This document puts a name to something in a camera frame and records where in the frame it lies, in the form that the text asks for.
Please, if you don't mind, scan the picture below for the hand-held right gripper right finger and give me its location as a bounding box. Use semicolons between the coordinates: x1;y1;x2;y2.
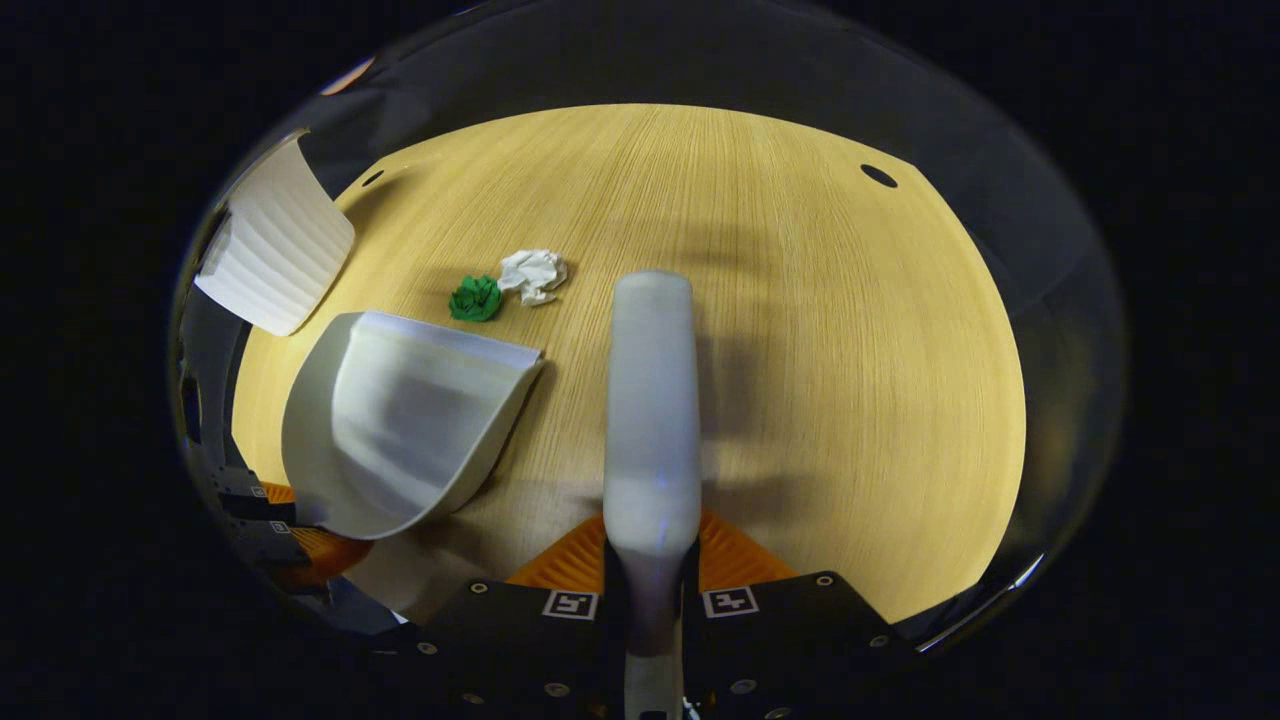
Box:
680;508;916;720

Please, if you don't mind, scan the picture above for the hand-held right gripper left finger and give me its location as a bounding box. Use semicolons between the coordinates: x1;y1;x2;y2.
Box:
375;512;629;720

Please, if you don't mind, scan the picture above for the white dustpan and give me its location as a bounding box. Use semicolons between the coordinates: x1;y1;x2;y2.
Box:
282;310;546;541

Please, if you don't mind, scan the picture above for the white ribbed garbage bin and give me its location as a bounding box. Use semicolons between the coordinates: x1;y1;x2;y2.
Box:
193;135;356;337

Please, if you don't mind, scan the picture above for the small white broom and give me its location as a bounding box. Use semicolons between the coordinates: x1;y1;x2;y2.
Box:
603;270;703;720

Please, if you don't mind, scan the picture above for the green paper ball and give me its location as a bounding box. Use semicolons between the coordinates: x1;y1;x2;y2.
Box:
449;275;504;323

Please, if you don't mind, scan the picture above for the white paper ball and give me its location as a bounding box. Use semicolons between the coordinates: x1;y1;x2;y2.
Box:
498;249;569;307

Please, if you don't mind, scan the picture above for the wooden desktop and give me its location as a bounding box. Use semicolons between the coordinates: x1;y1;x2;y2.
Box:
232;103;1028;626

